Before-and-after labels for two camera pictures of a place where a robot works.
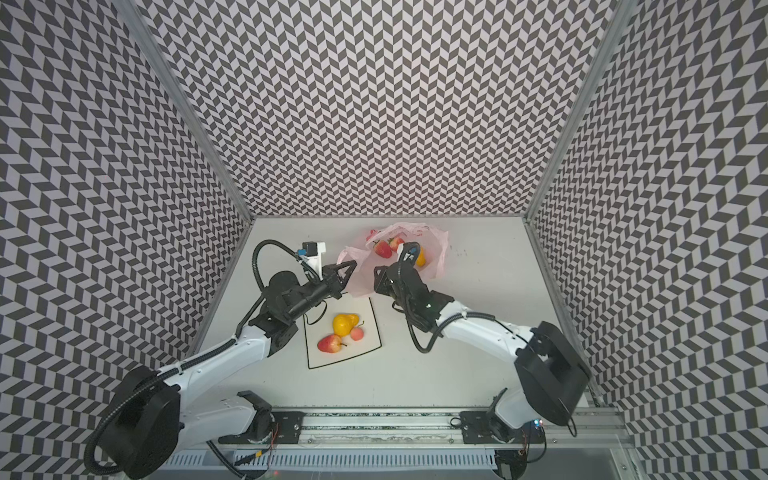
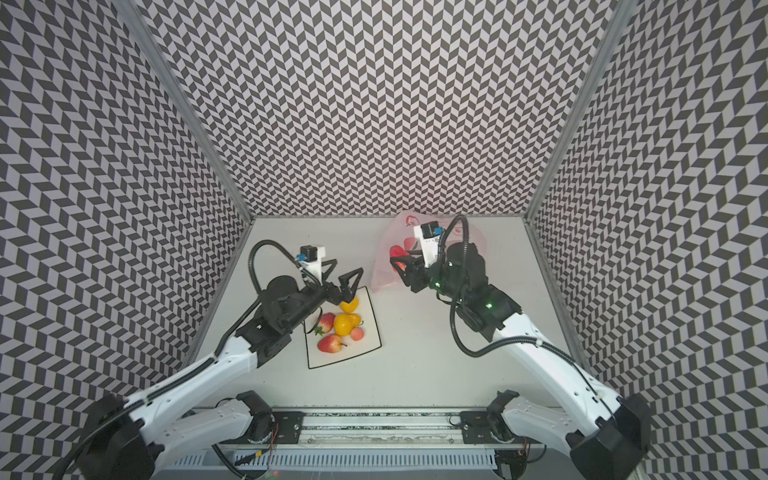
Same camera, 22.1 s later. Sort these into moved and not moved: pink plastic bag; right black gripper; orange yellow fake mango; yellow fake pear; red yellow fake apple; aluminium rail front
Moved: orange yellow fake mango; right black gripper; pink plastic bag
Not moved: yellow fake pear; red yellow fake apple; aluminium rail front
